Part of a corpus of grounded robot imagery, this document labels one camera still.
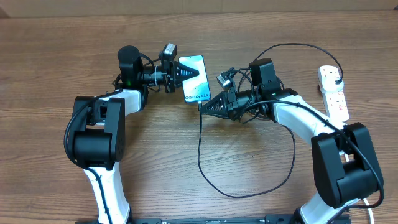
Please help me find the black USB charging cable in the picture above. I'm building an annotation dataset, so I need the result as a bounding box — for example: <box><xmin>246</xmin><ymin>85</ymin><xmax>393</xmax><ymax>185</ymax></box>
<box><xmin>197</xmin><ymin>42</ymin><xmax>344</xmax><ymax>199</ymax></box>

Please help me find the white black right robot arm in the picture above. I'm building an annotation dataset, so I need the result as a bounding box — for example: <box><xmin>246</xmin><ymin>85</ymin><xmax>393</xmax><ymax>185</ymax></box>
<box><xmin>198</xmin><ymin>58</ymin><xmax>384</xmax><ymax>223</ymax></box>

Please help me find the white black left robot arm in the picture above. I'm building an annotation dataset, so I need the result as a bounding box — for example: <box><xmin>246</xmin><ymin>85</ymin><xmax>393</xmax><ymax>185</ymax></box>
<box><xmin>63</xmin><ymin>43</ymin><xmax>199</xmax><ymax>224</ymax></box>

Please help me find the white charger plug adapter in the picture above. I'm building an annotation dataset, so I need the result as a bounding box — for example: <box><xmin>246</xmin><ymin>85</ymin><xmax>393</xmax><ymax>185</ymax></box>
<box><xmin>319</xmin><ymin>76</ymin><xmax>344</xmax><ymax>93</ymax></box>

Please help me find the white extension socket strip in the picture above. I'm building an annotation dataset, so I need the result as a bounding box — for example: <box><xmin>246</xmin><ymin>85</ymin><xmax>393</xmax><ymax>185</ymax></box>
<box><xmin>317</xmin><ymin>65</ymin><xmax>351</xmax><ymax>123</ymax></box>

